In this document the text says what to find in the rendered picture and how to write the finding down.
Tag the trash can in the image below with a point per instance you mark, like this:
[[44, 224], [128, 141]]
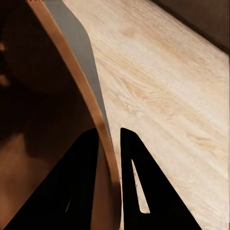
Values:
[[49, 95]]

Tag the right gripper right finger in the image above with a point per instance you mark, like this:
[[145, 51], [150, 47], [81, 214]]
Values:
[[167, 209]]

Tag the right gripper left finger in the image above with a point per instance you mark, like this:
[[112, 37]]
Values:
[[63, 201]]

